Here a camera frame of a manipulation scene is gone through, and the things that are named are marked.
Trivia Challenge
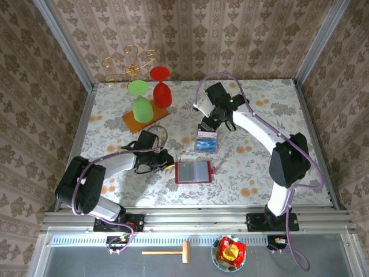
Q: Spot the aluminium frame post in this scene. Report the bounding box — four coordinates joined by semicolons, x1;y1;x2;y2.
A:
32;0;96;92
293;0;352;85

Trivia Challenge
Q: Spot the grey metal panel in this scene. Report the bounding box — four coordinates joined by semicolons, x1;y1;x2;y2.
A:
28;230;369;277

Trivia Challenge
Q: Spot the green wine glass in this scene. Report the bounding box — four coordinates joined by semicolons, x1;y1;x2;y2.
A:
127;80;154;124

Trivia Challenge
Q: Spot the red wine glass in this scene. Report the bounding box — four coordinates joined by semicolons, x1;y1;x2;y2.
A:
149;65;173;109

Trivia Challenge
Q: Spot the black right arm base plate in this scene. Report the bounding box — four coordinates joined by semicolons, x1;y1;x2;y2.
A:
246;212;300;233

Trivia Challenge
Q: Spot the black right cable connector box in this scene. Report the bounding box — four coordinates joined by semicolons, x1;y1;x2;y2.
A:
266;235;289;252

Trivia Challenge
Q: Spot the orange wooden rack base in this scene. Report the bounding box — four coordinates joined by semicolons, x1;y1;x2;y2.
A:
121;99;170;134

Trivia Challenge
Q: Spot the red card holder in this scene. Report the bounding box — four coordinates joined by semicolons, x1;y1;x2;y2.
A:
175;160;216;185

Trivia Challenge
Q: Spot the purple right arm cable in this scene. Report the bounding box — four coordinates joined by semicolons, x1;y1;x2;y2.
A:
193;72;325;272

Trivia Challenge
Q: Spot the floral table cover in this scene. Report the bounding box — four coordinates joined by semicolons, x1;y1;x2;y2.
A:
67;79;332;207

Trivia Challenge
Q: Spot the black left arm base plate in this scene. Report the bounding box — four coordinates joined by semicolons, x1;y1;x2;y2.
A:
93;213;145;233

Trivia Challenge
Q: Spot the wooden mallet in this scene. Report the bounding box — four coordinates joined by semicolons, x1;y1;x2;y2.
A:
141;241;191;264

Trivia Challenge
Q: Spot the gold wire glass rack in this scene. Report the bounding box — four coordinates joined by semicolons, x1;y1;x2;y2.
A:
102;44;161;87

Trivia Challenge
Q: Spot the black left cable connector box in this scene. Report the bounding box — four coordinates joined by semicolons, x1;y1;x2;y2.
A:
106;234;137;255

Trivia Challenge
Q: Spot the red yellow snack bag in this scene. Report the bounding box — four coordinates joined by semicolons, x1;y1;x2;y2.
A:
216;236;247;268

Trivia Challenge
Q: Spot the black cable connector box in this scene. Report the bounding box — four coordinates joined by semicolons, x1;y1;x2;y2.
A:
106;234;137;255
266;235;289;252

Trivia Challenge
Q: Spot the slotted metal strip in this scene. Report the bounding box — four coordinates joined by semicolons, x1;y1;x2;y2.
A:
50;234;289;246

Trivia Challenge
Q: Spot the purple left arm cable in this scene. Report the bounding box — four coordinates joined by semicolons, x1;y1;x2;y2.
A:
70;125;168;255

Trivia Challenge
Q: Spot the blue credit card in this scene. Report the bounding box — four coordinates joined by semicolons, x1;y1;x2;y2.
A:
195;138;217;153

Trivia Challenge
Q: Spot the aluminium frame cross rail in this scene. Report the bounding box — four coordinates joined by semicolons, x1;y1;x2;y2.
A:
40;205;358;235

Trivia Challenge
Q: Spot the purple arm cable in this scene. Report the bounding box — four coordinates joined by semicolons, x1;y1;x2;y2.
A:
70;125;168;255
193;72;325;272

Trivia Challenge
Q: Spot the aluminium table side rail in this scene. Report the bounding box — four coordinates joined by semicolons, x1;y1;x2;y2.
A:
292;79;341;211
54;83;97;213

